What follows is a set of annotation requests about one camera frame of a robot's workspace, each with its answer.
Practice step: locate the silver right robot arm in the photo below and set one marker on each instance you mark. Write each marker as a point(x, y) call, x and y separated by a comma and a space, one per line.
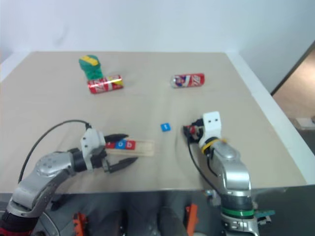
point(233, 169)

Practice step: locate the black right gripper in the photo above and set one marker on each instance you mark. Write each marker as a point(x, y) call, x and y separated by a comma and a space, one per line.
point(198, 135)

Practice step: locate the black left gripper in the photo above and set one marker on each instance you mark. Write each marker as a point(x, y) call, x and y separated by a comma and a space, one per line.
point(99, 159)

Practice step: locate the red letter block b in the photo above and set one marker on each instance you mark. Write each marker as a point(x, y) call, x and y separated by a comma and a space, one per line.
point(130, 144)

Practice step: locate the green and yellow toy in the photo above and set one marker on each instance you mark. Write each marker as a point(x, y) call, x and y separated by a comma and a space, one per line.
point(90, 65)

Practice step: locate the teal plastic part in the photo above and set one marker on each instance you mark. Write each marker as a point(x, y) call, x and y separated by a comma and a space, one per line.
point(265, 214)

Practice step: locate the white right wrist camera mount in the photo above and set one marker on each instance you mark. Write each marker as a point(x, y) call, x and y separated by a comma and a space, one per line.
point(212, 123)

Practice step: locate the small red letter block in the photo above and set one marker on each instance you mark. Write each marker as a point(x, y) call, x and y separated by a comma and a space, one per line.
point(194, 129)

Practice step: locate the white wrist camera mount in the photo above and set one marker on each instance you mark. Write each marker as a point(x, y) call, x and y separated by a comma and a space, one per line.
point(90, 141)
point(212, 123)

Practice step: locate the wooden letter tray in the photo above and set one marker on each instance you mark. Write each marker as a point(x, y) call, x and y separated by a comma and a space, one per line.
point(145, 148)

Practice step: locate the blue letter block o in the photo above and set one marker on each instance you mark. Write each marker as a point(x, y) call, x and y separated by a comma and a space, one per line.
point(120, 144)

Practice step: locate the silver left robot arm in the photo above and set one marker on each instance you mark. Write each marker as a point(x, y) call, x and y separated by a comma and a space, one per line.
point(46, 169)

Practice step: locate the beige background box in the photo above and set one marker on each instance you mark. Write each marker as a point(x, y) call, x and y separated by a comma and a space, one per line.
point(305, 122)

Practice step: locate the orange clamp part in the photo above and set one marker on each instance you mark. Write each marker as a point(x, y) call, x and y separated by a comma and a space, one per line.
point(192, 217)
point(80, 222)

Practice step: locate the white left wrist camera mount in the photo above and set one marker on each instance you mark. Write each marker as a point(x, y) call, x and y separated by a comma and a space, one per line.
point(90, 141)

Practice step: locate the red soda can yellow stripe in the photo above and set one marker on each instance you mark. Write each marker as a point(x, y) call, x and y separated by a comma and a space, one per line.
point(105, 85)

